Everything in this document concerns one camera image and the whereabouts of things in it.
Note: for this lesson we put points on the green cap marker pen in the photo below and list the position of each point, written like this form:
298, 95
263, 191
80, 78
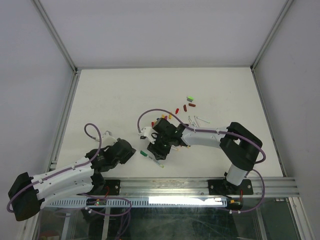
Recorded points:
151, 158

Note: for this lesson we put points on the aluminium frame rail front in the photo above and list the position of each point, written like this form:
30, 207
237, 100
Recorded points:
270, 187

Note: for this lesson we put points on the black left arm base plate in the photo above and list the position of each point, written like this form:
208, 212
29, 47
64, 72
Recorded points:
111, 187

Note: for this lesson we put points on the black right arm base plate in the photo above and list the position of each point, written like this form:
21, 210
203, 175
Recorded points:
224, 188

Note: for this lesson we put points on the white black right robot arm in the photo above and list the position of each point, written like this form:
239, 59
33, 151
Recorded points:
239, 145

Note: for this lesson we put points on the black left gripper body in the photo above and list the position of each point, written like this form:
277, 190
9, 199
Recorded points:
123, 160

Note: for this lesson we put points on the white lime-tipped marker body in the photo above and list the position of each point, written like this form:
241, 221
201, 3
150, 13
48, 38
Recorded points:
203, 120

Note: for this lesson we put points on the grey slotted cable duct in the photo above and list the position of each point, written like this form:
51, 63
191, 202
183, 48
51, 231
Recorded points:
140, 202

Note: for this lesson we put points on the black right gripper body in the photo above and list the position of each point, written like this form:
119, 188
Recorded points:
161, 147

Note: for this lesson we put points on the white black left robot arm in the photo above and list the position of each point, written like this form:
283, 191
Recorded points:
29, 194

